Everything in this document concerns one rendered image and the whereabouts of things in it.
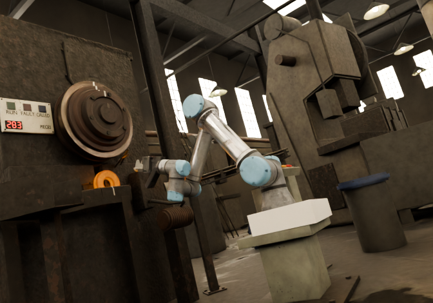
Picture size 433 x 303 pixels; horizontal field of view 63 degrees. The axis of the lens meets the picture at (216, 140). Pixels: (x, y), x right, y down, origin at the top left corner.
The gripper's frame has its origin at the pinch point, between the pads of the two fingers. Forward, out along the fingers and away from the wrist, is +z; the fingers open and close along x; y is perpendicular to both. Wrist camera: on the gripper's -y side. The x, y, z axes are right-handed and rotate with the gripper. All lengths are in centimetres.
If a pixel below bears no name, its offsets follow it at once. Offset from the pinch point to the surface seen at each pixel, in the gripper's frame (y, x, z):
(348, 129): 60, -665, 82
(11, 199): -8, 64, -7
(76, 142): 13.9, 17.5, 27.1
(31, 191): -5, 59, -13
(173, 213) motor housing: -25.8, -25.3, -3.0
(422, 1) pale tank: 378, -851, -39
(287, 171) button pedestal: -1, -63, -56
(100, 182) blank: -7.4, 5.0, 22.7
